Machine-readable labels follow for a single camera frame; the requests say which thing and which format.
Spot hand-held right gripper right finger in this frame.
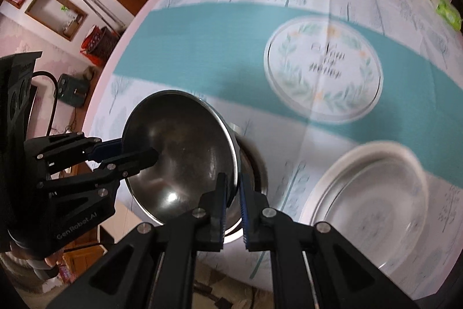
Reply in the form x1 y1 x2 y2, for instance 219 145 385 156
239 172 421 309

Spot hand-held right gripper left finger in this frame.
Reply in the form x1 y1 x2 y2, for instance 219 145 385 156
44 172 239 309

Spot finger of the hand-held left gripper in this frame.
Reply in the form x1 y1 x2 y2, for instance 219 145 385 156
25 131 126 172
36 147 160 199

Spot pink steel bowl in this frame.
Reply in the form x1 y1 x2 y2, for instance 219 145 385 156
126 122 269 245

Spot person's left forearm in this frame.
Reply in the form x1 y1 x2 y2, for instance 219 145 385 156
0 251 48 296

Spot person's left hand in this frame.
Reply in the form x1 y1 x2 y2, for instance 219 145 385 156
43 251 64 270

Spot colourful packet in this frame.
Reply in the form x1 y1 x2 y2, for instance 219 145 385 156
59 265 76 285

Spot dark green appliance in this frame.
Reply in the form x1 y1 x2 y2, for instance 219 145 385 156
58 74 92 109

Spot red basket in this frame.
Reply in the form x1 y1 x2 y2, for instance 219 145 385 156
80 25 121 68

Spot printed tablecloth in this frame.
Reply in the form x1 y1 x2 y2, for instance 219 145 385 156
81 0 463 301

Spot green packet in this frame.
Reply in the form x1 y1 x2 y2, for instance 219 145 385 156
430 0 462 32

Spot black cable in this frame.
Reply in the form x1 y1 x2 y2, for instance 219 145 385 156
31 72 60 136

